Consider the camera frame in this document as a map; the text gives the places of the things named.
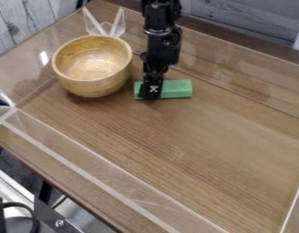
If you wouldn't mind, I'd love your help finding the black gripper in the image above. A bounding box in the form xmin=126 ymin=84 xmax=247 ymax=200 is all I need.
xmin=139 ymin=0 xmax=183 ymax=100

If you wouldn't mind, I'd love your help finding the green rectangular block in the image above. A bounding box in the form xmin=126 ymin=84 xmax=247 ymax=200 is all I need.
xmin=134 ymin=80 xmax=193 ymax=100

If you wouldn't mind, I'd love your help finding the light wooden bowl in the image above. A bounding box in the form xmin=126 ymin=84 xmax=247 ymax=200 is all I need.
xmin=52 ymin=35 xmax=132 ymax=98

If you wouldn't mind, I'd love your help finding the black table leg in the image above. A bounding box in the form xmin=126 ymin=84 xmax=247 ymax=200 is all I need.
xmin=39 ymin=181 xmax=54 ymax=204

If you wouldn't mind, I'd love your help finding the clear acrylic corner bracket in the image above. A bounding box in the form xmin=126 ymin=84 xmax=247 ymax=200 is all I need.
xmin=82 ymin=7 xmax=127 ymax=37

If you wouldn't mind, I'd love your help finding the clear acrylic tray wall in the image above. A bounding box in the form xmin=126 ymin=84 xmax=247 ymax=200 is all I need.
xmin=0 ymin=12 xmax=299 ymax=233

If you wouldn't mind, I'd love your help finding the black metal bracket with screw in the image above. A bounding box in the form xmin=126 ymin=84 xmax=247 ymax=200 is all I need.
xmin=34 ymin=201 xmax=84 ymax=233

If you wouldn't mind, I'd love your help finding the black cable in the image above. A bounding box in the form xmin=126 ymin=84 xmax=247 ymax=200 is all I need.
xmin=1 ymin=201 xmax=42 ymax=233

